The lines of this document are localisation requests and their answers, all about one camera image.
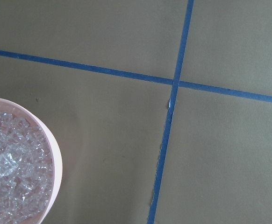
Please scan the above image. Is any pile of clear ice cubes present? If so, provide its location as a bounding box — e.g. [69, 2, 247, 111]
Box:
[0, 112, 53, 224]

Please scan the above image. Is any pink bowl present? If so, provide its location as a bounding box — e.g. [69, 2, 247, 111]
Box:
[0, 98, 63, 224]

